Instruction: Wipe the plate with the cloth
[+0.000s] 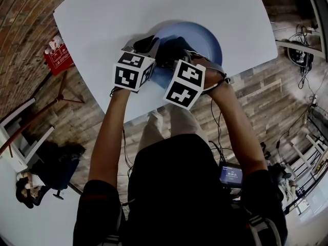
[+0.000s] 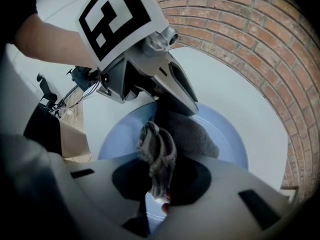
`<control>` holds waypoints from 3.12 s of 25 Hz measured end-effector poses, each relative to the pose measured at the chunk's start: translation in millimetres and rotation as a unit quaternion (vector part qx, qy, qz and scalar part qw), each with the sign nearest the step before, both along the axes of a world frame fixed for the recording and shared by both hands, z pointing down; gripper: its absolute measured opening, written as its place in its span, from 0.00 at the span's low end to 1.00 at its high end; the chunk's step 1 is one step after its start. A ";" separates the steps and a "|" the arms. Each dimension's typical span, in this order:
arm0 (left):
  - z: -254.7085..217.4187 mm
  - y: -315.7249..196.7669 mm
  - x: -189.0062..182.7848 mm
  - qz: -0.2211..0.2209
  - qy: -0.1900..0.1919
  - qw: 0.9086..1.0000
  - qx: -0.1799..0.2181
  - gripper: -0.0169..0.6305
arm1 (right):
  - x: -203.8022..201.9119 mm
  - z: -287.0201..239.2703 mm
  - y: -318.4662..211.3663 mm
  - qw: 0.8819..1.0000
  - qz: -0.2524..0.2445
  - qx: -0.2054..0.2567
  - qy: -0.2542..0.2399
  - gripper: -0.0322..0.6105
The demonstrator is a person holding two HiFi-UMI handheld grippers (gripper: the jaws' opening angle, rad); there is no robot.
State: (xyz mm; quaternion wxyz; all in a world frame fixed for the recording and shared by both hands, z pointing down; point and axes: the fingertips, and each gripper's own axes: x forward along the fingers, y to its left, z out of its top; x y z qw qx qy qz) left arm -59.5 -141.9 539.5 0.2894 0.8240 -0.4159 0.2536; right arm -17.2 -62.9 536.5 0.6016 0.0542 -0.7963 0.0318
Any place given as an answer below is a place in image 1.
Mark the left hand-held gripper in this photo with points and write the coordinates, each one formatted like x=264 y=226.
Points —
x=125 y=77

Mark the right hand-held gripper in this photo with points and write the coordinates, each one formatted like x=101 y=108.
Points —
x=184 y=86

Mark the grey cloth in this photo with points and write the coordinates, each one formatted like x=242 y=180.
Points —
x=174 y=47

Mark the blue round bowl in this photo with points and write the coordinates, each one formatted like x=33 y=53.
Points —
x=202 y=37

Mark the person's left forearm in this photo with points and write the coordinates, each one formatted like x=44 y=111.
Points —
x=107 y=137

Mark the person's right forearm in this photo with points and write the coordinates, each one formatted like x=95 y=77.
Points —
x=241 y=132

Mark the person's right hand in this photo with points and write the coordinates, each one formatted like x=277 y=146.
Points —
x=214 y=78

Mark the person's beige trousers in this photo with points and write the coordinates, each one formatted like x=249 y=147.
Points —
x=182 y=122

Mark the red box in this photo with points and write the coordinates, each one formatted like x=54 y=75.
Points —
x=57 y=61

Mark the small screen device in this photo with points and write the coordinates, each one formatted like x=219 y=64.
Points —
x=230 y=175

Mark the person's black shirt torso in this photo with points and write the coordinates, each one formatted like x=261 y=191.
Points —
x=176 y=188

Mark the black office chair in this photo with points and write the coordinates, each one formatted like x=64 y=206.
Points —
x=58 y=195
x=278 y=175

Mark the white power adapter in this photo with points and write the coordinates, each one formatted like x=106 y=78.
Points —
x=314 y=101

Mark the wooden coat stand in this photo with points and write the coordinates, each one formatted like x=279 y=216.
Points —
x=30 y=124

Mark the white framed dark desk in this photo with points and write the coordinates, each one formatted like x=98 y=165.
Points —
x=320 y=9

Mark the white desk frame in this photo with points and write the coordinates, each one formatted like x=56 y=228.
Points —
x=301 y=155

